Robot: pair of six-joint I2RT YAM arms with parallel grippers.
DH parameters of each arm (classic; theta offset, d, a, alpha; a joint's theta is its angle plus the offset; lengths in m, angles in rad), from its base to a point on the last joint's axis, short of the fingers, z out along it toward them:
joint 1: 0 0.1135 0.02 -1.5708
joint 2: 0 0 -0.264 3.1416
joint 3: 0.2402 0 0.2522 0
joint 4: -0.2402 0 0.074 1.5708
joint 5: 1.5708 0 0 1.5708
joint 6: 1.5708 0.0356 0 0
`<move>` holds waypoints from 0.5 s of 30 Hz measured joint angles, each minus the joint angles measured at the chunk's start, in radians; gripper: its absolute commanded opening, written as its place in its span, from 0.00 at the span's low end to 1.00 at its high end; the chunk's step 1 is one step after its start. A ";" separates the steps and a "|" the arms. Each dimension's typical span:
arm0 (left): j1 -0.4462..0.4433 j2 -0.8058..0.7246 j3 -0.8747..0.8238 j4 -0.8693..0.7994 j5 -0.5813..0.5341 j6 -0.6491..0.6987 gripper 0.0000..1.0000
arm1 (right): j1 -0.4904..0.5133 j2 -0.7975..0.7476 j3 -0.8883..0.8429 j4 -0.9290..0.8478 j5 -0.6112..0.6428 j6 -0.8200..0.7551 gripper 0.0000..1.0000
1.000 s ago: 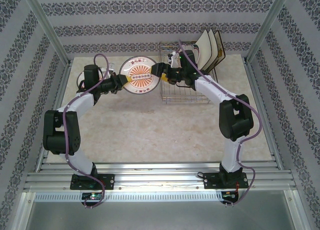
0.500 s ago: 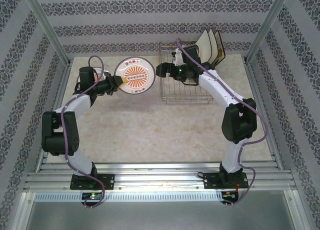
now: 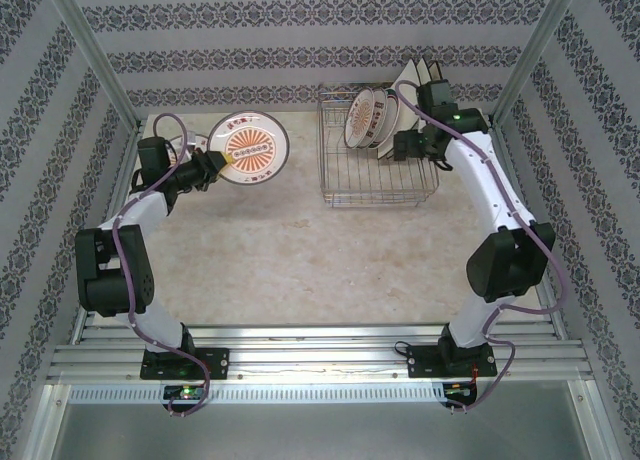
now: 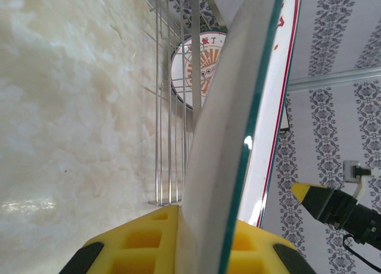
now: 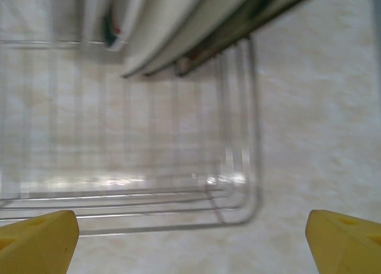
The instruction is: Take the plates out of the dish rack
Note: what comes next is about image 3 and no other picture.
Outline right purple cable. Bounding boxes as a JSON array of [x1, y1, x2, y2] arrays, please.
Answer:
[[394, 79, 566, 412]]

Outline right aluminium side rail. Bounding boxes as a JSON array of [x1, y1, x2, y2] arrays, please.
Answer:
[[487, 114, 569, 341]]

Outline perforated cable duct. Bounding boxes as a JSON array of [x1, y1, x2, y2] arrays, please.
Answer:
[[67, 383, 447, 405]]

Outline small orange sunburst round plate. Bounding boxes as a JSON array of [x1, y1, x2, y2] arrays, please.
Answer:
[[342, 87, 377, 150]]

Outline left aluminium frame post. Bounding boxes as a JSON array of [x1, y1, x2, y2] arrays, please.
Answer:
[[42, 0, 147, 131]]

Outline right aluminium frame post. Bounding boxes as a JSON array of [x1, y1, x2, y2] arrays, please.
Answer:
[[489, 0, 586, 126]]

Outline round plate with red characters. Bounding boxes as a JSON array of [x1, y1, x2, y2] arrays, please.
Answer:
[[368, 88, 390, 149]]

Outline left aluminium side rail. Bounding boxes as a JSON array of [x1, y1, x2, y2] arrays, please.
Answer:
[[72, 119, 147, 344]]

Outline metal wire dish rack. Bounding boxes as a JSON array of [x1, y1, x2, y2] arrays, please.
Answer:
[[316, 82, 441, 209]]

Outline left controller board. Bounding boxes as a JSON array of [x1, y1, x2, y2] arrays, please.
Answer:
[[162, 384, 205, 401]]

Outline aluminium front rail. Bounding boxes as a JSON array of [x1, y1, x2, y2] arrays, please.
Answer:
[[47, 322, 594, 385]]

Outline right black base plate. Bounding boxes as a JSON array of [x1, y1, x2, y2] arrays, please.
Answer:
[[406, 343, 499, 380]]

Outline large orange sunburst round plate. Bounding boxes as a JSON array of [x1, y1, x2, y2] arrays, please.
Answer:
[[207, 110, 291, 185]]

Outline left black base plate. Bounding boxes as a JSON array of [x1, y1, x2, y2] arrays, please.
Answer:
[[140, 347, 231, 381]]

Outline grey metal panel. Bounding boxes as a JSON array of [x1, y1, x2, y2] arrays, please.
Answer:
[[39, 379, 601, 460]]

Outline aluminium side rail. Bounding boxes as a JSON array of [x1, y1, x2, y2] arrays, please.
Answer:
[[72, 119, 147, 344], [487, 114, 569, 341]]

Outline aluminium frame post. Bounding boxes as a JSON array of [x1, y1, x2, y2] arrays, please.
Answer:
[[42, 0, 147, 131], [489, 0, 586, 126]]

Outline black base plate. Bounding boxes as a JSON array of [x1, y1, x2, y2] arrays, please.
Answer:
[[406, 343, 499, 380], [140, 347, 231, 381]]

